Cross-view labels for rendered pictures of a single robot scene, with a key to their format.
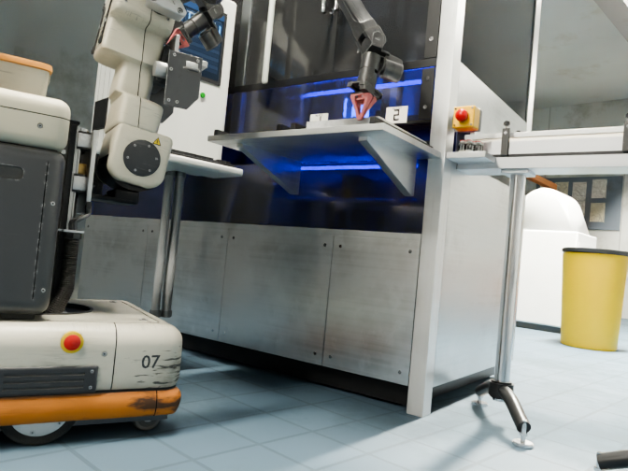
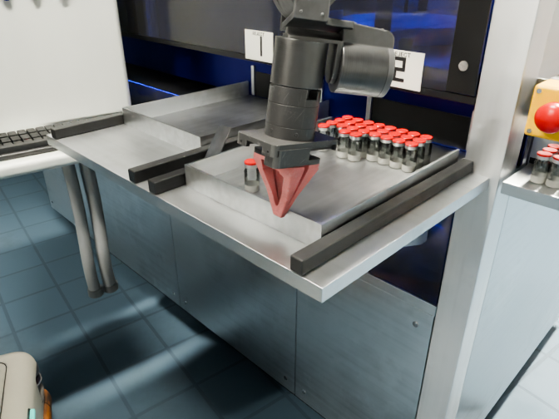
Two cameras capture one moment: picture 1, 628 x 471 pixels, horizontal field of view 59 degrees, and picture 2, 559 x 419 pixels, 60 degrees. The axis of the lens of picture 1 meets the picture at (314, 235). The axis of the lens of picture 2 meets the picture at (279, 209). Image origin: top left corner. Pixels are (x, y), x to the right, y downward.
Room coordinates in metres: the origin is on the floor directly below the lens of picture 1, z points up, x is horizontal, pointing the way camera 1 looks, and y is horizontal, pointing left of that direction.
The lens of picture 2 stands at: (1.10, -0.18, 1.18)
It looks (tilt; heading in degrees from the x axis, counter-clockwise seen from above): 27 degrees down; 9
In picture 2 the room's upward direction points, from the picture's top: straight up
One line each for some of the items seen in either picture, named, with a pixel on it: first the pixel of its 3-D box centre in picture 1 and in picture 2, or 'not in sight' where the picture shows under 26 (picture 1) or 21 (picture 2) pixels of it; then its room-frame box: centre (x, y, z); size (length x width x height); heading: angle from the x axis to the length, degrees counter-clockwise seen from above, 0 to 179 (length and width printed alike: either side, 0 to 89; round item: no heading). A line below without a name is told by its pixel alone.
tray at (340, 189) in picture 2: (367, 137); (326, 167); (1.79, -0.15, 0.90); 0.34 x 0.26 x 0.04; 145
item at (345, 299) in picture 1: (285, 264); (268, 170); (2.83, 0.13, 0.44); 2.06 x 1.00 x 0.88; 54
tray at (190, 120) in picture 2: not in sight; (228, 111); (2.07, 0.08, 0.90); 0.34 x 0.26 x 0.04; 144
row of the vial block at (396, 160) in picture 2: not in sight; (368, 145); (1.88, -0.21, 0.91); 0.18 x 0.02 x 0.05; 55
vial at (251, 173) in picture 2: not in sight; (251, 176); (1.73, -0.04, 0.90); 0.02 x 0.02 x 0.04
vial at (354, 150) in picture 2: not in sight; (354, 146); (1.87, -0.19, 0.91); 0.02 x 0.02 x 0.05
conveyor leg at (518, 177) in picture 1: (509, 285); not in sight; (1.85, -0.67, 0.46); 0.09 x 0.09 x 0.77; 54
